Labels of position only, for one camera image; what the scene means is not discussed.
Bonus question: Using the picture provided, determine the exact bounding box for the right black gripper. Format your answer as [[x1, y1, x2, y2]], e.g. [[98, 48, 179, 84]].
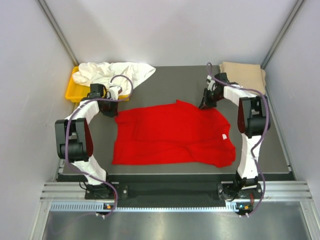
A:
[[198, 88, 223, 111]]

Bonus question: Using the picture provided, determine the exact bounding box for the red t-shirt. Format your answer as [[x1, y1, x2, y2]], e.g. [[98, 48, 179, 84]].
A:
[[112, 100, 236, 168]]

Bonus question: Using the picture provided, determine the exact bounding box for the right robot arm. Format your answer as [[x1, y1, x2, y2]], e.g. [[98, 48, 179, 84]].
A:
[[199, 73, 271, 198]]

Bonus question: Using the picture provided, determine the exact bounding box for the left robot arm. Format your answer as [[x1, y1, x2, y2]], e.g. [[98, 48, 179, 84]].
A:
[[54, 83, 122, 199]]

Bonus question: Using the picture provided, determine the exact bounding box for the white t-shirt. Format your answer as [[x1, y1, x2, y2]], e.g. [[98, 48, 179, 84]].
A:
[[72, 62, 156, 96]]

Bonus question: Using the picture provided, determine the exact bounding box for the yellow plastic bin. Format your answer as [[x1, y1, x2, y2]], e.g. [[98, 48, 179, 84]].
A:
[[65, 62, 132, 103]]

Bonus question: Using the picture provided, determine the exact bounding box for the folded beige t-shirt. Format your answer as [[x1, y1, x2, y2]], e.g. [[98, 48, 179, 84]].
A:
[[219, 61, 266, 95]]

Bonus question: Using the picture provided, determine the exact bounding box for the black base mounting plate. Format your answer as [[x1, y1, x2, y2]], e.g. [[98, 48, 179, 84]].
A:
[[80, 174, 262, 208]]

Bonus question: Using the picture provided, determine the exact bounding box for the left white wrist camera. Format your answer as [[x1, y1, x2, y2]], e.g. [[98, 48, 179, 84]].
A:
[[106, 85, 123, 100]]

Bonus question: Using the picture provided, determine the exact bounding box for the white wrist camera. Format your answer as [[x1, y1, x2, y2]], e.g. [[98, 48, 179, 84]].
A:
[[106, 85, 123, 100], [206, 75, 216, 92]]

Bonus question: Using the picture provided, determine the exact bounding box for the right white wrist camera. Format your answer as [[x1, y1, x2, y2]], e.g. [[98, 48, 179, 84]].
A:
[[206, 75, 216, 92]]

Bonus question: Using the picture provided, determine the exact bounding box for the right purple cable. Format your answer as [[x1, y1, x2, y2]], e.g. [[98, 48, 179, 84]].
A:
[[206, 62, 271, 218]]

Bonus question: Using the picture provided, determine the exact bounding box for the slotted grey cable duct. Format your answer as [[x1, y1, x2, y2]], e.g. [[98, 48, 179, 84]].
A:
[[50, 202, 250, 213]]

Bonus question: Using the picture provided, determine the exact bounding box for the aluminium frame rail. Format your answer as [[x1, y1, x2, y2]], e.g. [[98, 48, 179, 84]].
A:
[[40, 180, 320, 240]]

